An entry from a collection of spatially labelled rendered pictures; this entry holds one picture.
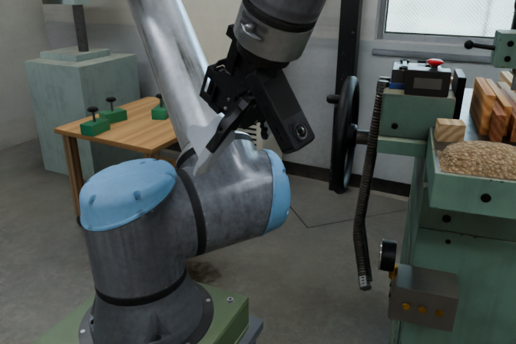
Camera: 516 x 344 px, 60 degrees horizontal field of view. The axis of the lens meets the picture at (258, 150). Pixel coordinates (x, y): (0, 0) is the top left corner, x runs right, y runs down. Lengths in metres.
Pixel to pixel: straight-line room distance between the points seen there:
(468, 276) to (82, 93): 2.22
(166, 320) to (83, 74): 2.10
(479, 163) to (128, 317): 0.58
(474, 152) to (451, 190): 0.07
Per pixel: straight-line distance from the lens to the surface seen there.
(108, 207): 0.66
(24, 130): 3.74
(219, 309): 0.84
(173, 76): 0.86
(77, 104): 2.77
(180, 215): 0.69
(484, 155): 0.74
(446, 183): 0.73
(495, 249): 0.98
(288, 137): 0.55
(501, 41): 1.03
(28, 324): 1.92
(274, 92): 0.56
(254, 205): 0.73
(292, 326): 1.72
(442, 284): 0.97
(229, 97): 0.58
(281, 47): 0.51
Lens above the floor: 1.18
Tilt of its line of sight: 22 degrees down
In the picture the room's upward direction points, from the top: straight up
